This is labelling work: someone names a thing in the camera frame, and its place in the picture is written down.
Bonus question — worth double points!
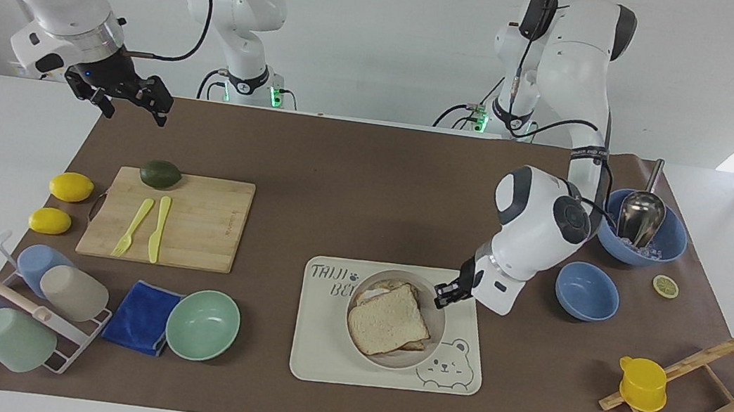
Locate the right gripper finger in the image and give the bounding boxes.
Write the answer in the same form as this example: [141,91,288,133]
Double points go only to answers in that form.
[82,86,120,121]
[125,72,178,130]

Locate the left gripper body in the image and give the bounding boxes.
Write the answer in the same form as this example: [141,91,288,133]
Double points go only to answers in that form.
[455,254,480,303]

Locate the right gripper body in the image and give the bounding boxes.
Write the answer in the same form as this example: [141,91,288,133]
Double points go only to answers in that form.
[61,39,148,109]

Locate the beige round plate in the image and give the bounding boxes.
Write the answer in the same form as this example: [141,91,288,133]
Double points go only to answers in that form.
[339,264,453,376]

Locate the green avocado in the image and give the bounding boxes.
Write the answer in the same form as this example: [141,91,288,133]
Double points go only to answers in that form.
[137,158,185,193]

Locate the toasted bread slice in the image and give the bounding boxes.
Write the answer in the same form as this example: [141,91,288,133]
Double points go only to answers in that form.
[343,276,437,364]
[349,273,442,356]

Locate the yellow lemon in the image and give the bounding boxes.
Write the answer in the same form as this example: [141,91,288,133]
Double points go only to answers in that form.
[27,205,74,238]
[47,169,96,206]

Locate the small blue bowl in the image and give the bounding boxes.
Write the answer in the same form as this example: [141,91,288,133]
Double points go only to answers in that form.
[551,258,625,326]

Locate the yellow-green plastic fork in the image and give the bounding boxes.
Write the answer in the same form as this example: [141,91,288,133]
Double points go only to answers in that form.
[111,194,157,262]

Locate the yellow-green plastic knife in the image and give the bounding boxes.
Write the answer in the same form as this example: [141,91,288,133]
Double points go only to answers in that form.
[146,194,173,266]

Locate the wooden cutting board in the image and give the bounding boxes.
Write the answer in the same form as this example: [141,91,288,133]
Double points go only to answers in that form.
[75,161,257,277]

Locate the beige bear placemat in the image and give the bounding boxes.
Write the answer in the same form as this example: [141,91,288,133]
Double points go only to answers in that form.
[287,250,496,404]

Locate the blue plastic cup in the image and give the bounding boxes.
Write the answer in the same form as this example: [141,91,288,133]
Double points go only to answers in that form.
[12,241,78,302]

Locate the clear ice cubes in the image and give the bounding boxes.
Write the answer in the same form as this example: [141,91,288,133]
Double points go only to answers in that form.
[616,236,668,263]

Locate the metal scoop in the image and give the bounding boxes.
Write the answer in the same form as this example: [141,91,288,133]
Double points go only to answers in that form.
[614,154,674,251]

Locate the beige plastic cup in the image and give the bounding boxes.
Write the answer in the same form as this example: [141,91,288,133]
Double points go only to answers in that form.
[35,262,114,326]

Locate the lemon slice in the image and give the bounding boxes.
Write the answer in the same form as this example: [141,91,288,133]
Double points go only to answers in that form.
[651,273,681,300]

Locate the large blue bowl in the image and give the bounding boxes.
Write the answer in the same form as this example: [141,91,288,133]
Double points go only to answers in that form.
[593,186,694,273]

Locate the blue cloth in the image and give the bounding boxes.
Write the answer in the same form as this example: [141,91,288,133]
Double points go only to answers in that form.
[98,276,188,361]

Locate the mint green bowl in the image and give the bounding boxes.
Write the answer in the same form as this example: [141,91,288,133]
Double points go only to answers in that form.
[161,285,245,367]

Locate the mint green plastic cup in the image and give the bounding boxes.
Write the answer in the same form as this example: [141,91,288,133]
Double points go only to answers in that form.
[0,306,62,378]

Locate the black cable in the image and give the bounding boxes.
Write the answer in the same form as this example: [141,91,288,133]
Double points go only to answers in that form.
[195,65,228,103]
[121,0,215,68]
[430,68,507,137]
[494,110,631,237]

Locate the yellow cup with handle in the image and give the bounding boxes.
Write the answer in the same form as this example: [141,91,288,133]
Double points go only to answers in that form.
[612,354,673,412]

